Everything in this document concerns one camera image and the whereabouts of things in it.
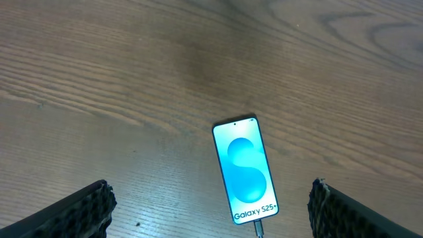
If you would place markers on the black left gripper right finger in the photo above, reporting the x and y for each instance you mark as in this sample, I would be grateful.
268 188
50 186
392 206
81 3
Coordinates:
336 215

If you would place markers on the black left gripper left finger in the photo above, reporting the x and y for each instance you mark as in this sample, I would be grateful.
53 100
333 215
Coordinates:
85 213

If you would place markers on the blue Galaxy smartphone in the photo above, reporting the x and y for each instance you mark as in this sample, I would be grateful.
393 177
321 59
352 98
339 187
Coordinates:
245 169

